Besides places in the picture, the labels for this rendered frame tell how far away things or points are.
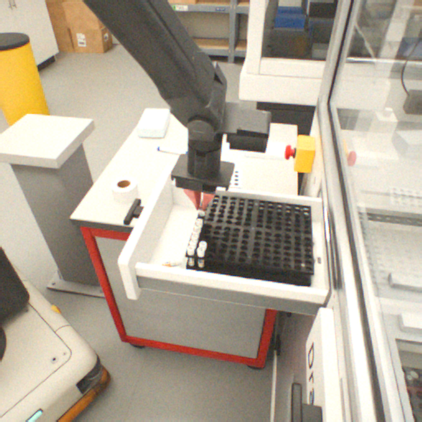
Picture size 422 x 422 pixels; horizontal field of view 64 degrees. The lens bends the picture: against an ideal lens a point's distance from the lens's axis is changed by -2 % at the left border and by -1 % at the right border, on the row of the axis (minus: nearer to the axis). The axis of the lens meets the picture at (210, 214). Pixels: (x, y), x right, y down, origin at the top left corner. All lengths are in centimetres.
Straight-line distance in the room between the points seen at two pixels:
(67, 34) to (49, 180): 386
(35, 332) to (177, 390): 56
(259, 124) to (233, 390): 112
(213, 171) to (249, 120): 11
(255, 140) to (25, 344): 107
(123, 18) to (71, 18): 467
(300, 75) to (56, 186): 96
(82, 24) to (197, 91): 458
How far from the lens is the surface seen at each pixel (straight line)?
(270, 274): 62
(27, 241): 212
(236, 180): 95
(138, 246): 61
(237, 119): 51
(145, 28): 36
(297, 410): 48
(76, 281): 178
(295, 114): 143
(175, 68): 40
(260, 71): 135
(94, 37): 495
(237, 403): 143
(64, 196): 137
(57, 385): 125
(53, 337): 133
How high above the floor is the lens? 135
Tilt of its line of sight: 42 degrees down
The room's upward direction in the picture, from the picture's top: straight up
